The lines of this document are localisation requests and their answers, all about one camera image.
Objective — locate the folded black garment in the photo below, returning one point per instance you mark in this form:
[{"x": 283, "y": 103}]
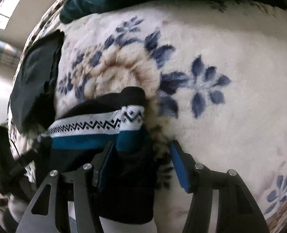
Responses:
[{"x": 34, "y": 82}]

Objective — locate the barred window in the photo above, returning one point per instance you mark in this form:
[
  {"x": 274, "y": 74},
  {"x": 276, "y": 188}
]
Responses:
[{"x": 5, "y": 17}]

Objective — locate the floral fleece blanket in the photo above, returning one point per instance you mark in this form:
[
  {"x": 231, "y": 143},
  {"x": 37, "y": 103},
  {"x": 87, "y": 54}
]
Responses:
[{"x": 218, "y": 126}]

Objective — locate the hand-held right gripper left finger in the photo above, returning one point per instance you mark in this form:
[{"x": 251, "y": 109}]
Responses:
[{"x": 107, "y": 167}]

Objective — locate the striped knit sweater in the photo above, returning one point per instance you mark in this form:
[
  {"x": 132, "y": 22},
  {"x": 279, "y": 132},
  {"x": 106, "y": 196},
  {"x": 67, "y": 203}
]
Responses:
[{"x": 125, "y": 194}]

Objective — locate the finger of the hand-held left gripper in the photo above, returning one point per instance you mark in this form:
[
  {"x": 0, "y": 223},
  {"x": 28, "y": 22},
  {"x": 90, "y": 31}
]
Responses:
[{"x": 27, "y": 160}]

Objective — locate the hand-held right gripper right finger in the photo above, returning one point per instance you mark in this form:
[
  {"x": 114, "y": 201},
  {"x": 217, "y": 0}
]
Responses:
[{"x": 180, "y": 165}]

